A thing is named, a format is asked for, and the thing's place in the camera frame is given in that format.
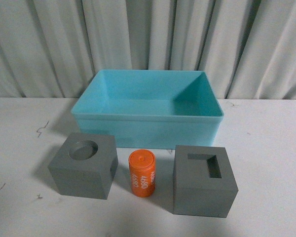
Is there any orange cylinder with white digits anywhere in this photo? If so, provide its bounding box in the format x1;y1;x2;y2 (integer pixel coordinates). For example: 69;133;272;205
128;149;156;198

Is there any white pleated curtain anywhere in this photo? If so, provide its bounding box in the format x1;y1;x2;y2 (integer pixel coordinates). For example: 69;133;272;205
0;0;296;99

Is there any gray cube with rectangular slot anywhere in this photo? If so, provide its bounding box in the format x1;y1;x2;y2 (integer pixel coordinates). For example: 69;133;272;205
173;145;238;218

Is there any light blue plastic box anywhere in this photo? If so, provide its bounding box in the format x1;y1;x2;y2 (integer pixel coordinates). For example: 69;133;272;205
71;70;224;149

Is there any gray cube with round hole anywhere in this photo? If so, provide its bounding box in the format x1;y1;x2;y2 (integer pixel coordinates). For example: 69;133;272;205
48;133;118;199

